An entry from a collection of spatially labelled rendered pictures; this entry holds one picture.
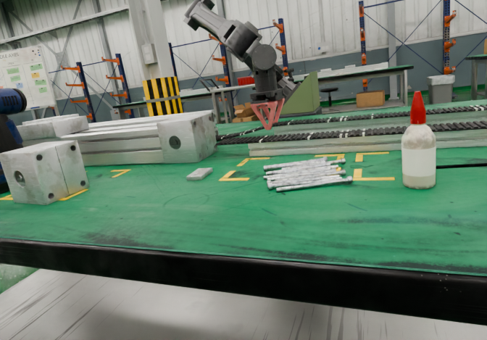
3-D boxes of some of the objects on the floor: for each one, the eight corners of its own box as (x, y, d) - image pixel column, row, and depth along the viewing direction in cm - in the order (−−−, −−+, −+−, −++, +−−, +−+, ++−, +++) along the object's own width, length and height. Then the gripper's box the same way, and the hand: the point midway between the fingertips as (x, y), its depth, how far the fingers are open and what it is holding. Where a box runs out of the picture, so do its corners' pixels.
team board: (-18, 173, 556) (-59, 58, 510) (3, 166, 605) (-33, 59, 559) (65, 162, 549) (31, 43, 503) (80, 155, 598) (50, 46, 552)
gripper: (270, 67, 77) (277, 130, 81) (281, 67, 86) (288, 123, 90) (244, 72, 80) (253, 133, 83) (258, 70, 89) (265, 125, 93)
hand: (270, 125), depth 86 cm, fingers closed on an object, 5 cm apart
